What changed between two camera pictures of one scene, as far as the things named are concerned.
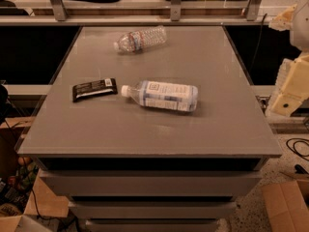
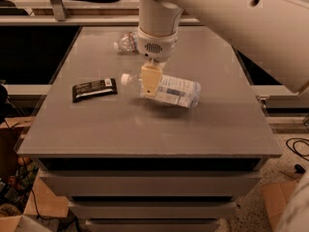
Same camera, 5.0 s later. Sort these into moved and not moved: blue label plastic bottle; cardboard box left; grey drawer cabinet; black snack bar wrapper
Moved: blue label plastic bottle
Not moved: grey drawer cabinet; cardboard box left; black snack bar wrapper
